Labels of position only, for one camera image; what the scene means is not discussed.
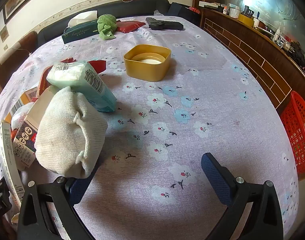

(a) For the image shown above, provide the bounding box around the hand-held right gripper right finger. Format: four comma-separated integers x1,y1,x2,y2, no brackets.
201,152,284,240

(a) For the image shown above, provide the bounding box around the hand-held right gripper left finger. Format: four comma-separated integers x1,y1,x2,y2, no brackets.
17,164,100,240

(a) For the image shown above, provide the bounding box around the long white box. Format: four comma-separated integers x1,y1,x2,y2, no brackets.
0,121,25,208

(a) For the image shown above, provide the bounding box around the white knitted cloth bundle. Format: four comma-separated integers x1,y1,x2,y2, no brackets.
34,86,108,179

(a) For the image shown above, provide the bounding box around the white printed carton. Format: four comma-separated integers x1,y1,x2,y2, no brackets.
12,85,58,168

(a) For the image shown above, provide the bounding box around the white plastic bag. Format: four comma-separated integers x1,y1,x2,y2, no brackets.
11,102,38,130

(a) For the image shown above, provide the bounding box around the red plastic basket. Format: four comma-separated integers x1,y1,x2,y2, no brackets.
280,91,305,180

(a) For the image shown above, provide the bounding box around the orange medicine box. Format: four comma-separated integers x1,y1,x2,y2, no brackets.
4,87,39,123

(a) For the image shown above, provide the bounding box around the teal tissue pack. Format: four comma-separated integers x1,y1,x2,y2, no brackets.
46,60,117,112

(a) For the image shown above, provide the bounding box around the torn red box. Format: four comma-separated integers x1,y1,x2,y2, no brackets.
37,57,106,97

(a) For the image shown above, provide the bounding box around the yellow plastic container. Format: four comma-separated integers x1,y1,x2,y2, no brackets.
124,44,171,82

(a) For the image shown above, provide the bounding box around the floral purple tablecloth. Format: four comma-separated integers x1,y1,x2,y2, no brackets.
0,15,300,240

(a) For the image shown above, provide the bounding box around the wooden counter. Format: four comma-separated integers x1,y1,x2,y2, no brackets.
192,0,305,110

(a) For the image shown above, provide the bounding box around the brown chair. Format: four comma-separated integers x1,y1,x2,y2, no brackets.
0,31,39,90

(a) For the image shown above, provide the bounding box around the black handbag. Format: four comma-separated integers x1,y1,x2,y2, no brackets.
289,41,305,66

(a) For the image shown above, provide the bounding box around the dark green tissue box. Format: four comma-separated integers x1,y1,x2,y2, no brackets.
62,10,100,44

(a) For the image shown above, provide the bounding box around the black remote control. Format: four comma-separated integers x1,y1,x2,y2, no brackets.
145,17,184,31

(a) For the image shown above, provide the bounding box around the yellow tub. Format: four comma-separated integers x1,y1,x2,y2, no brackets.
239,14,255,27

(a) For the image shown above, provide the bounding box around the green cloth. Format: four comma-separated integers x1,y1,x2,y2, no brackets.
97,14,117,40

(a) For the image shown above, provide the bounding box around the red packet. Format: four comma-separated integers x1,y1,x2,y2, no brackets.
116,20,146,33

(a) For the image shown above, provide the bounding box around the white flat box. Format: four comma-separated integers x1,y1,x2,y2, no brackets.
199,1,226,8

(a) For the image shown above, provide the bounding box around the black sofa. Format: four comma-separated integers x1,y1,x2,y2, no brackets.
37,0,171,48

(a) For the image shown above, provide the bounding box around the frosted glass panel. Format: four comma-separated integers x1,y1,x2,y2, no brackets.
219,0,305,63

